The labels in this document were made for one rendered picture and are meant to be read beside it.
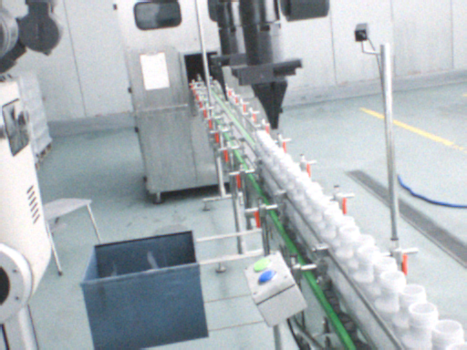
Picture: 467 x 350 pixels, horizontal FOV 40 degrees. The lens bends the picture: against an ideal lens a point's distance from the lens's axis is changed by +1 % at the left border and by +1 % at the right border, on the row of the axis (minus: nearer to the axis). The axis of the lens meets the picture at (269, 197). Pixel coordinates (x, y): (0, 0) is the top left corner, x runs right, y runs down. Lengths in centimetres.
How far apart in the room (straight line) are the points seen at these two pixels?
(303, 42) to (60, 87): 420
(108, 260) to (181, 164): 397
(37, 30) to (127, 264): 93
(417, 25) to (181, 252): 1045
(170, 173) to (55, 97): 581
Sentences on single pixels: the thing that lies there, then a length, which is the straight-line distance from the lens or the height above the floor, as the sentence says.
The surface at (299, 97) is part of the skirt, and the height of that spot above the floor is 11.
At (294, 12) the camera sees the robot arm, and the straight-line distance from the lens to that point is 96.
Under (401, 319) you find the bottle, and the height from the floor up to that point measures 113.
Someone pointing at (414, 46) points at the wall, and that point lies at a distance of 1221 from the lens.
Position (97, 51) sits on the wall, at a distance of 1143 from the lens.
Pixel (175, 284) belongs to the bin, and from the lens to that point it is 176.
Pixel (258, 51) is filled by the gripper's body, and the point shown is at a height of 151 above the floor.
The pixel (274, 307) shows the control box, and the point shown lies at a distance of 115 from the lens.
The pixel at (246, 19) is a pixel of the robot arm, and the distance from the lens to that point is 95.
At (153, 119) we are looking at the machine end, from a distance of 592.
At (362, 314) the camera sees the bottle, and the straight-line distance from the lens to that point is 113.
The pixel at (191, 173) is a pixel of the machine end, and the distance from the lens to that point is 601.
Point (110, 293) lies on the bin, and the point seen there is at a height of 90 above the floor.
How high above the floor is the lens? 156
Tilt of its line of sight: 16 degrees down
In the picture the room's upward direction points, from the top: 7 degrees counter-clockwise
